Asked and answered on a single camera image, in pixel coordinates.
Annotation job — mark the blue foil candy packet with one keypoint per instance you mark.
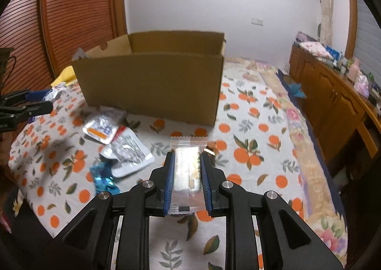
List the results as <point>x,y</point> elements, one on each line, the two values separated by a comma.
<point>103,179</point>

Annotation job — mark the folded floral cloth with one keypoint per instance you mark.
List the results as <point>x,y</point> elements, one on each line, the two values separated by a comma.
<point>316,49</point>

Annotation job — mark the wooden louvered wardrobe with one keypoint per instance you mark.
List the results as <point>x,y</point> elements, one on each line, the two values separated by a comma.
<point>44,35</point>

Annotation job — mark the grey window blind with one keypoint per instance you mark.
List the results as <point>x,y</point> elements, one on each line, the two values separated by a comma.
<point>368,43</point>

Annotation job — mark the silver white snack bag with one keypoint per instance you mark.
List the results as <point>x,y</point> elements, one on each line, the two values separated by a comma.
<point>127,153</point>

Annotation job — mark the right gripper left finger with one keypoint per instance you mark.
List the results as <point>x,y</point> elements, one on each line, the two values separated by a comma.
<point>114,223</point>

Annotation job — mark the brown cardboard box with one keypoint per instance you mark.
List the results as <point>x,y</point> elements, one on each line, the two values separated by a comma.
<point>173,75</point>

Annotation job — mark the orange print bed sheet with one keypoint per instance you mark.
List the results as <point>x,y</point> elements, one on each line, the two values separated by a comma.
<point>51,160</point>

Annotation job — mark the wooden sideboard cabinet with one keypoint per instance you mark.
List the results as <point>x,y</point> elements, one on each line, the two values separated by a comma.
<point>333,107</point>

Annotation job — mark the white wafer packet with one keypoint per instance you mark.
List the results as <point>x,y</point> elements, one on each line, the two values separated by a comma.
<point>186,188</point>

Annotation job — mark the blue cloth by bed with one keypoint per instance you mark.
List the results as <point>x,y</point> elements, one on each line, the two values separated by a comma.
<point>296,90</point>

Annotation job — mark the white wall switch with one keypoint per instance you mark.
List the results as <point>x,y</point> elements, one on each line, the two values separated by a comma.
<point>256,21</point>

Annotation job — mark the pink thermos bottle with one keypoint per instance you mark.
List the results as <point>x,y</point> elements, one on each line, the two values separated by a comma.
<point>353,69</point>

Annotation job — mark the floral curtain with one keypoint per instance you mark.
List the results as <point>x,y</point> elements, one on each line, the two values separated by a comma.
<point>326,5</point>

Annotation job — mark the white blue snack packet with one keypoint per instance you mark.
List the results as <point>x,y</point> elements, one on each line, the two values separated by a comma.
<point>52,96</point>

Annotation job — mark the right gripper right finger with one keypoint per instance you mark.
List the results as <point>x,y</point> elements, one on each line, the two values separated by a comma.
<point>261,230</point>

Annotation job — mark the floral quilt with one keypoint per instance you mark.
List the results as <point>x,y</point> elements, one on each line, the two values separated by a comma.
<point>323,209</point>

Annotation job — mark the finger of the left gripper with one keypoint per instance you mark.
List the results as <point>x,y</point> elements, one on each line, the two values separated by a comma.
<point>18,114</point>
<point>23,96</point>

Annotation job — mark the yellow plush toy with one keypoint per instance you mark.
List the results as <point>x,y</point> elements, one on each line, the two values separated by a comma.
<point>66,76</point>

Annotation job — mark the white orange sauce packet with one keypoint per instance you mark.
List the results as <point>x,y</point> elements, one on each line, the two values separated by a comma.
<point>104,124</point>

